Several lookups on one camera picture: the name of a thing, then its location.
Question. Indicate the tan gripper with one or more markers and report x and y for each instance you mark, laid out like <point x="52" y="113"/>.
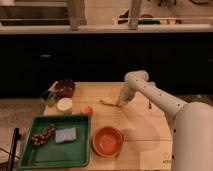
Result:
<point x="121" y="102"/>

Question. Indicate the yellow banana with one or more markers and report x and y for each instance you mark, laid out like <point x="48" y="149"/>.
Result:
<point x="108" y="102"/>

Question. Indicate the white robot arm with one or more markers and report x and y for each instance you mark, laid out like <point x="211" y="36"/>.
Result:
<point x="192" y="148"/>

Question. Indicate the orange red bowl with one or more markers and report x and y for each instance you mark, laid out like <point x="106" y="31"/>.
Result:
<point x="107" y="141"/>

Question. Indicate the dark red bowl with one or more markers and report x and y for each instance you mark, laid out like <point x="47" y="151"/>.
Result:
<point x="65" y="88"/>

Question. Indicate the small orange fruit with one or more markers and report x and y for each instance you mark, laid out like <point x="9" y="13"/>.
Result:
<point x="88" y="110"/>

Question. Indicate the blue sponge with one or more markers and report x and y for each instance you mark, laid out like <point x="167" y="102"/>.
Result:
<point x="63" y="135"/>

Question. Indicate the green glass cup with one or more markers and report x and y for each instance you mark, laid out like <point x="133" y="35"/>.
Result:
<point x="49" y="98"/>

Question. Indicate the green plastic tray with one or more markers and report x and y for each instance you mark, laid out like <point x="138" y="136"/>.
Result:
<point x="66" y="154"/>

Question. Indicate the bunch of red grapes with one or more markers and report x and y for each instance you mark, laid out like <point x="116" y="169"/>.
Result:
<point x="41" y="138"/>

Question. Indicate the black stand post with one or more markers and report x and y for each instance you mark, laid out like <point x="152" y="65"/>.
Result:
<point x="16" y="137"/>

